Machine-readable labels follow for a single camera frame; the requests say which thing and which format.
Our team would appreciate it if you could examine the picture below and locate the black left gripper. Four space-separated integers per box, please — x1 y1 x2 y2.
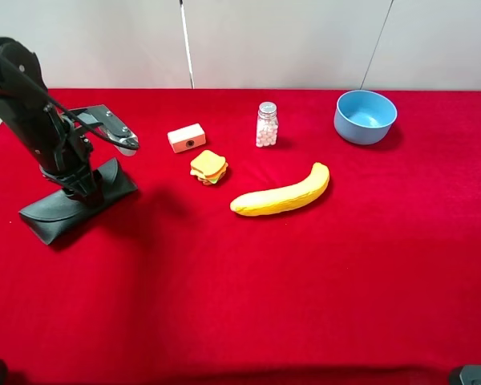
39 115 104 207

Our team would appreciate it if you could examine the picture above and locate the black leather glasses case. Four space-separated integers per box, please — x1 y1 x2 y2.
19 158 137 245

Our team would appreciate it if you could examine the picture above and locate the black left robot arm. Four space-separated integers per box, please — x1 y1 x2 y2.
0 37 104 207

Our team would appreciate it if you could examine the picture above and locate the black object bottom right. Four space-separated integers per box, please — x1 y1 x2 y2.
448 365 481 385

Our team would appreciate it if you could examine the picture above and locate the pink white block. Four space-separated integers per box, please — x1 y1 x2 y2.
168 124 206 153

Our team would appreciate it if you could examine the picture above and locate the toy sandwich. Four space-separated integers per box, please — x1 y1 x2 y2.
190 150 228 185

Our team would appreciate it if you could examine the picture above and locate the yellow toy banana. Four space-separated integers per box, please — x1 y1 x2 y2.
230 162 330 217

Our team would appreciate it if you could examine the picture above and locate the clear bottle of white pills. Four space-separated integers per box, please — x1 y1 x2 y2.
256 101 279 148

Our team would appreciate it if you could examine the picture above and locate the blue bowl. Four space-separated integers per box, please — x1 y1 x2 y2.
333 90 398 145

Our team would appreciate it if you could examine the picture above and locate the red tablecloth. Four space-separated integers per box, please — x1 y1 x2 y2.
0 90 481 384

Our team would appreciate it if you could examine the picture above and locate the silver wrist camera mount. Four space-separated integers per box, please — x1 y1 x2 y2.
71 104 139 156

